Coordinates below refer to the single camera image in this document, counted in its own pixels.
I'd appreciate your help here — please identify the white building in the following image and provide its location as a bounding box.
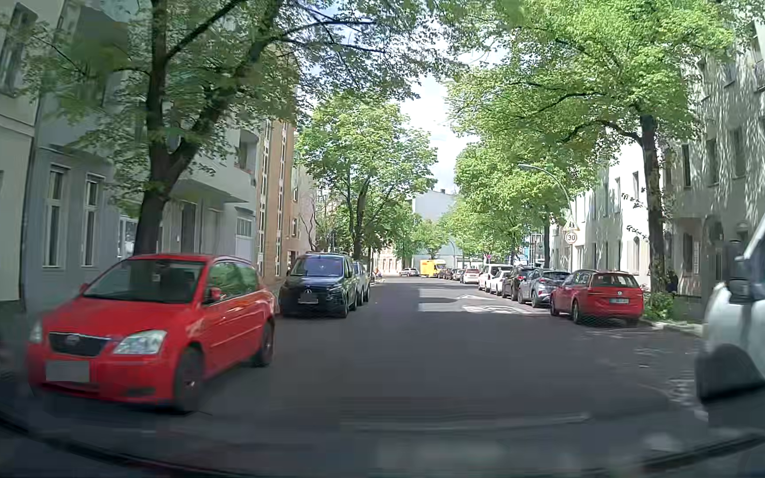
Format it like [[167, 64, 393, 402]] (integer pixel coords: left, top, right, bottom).
[[550, 141, 653, 290]]

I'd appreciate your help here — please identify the pavement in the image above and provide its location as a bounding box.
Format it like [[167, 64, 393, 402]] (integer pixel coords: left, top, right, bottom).
[[640, 317, 706, 339]]

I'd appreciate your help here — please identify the dark blue car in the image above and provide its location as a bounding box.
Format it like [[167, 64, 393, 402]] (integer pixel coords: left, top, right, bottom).
[[279, 251, 359, 319]]

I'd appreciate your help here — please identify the red hatchback car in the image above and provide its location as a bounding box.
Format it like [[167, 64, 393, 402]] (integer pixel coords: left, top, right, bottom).
[[27, 253, 278, 414]]

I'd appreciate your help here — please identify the grey car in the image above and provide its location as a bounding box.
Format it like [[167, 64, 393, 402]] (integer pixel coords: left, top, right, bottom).
[[518, 268, 571, 308], [353, 261, 372, 305]]

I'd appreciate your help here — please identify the grey asphalt road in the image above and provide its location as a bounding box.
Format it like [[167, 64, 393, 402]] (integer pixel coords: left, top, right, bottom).
[[0, 275, 765, 476]]

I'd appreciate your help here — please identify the row of parked cars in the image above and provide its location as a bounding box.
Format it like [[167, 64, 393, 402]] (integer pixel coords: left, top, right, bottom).
[[436, 266, 483, 285]]

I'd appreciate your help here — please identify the lamp post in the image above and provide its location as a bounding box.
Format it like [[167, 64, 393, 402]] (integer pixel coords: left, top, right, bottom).
[[517, 163, 577, 273]]

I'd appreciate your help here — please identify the row of trees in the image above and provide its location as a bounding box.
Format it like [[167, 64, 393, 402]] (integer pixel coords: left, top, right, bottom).
[[416, 136, 599, 268]]

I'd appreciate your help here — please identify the tan building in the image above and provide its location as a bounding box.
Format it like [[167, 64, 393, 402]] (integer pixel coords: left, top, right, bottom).
[[258, 118, 301, 288]]

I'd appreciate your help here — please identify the bush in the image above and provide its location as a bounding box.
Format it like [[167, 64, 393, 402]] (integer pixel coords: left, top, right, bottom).
[[643, 291, 677, 322]]

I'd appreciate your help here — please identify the red estate car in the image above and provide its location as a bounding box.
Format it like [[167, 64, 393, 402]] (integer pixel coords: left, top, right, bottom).
[[549, 269, 645, 327]]

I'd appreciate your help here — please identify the large tree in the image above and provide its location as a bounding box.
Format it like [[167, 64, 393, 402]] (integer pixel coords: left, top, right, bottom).
[[0, 0, 463, 257], [448, 0, 765, 294]]

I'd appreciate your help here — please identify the grey building with balconies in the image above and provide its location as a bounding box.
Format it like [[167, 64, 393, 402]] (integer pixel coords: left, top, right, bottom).
[[20, 0, 265, 314]]

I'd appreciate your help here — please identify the black car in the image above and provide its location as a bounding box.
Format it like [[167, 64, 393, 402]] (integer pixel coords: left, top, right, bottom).
[[501, 266, 536, 300]]

